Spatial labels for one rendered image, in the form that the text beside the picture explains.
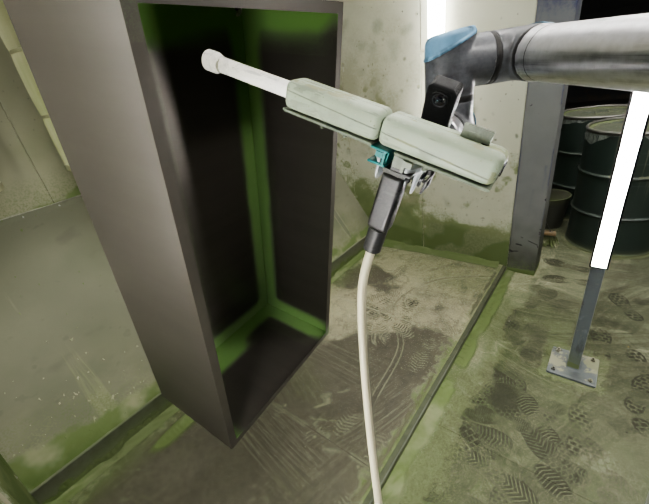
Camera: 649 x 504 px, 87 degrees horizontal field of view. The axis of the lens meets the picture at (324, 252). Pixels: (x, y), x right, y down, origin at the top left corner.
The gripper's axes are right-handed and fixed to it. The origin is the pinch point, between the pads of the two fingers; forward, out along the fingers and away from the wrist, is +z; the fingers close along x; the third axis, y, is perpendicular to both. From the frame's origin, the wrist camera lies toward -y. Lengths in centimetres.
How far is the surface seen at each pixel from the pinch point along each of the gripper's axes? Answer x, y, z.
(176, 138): 68, 28, -20
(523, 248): -55, 98, -206
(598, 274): -69, 54, -119
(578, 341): -84, 90, -120
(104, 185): 55, 27, 9
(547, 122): -24, 20, -203
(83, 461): 78, 170, 28
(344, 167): 100, 109, -223
